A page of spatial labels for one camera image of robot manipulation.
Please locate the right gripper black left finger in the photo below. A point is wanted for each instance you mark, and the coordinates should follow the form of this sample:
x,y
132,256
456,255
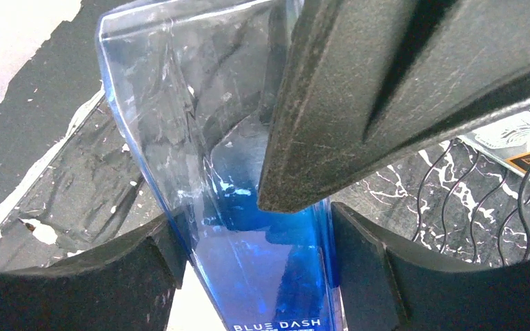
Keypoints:
x,y
127,283

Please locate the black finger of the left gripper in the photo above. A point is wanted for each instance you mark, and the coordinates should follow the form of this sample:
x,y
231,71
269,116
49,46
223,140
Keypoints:
x,y
368,82

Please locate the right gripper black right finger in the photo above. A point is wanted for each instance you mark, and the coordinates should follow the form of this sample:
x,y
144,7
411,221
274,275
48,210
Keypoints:
x,y
391,283

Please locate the black wire wine rack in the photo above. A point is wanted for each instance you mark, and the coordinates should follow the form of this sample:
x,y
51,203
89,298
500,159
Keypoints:
x,y
470,207

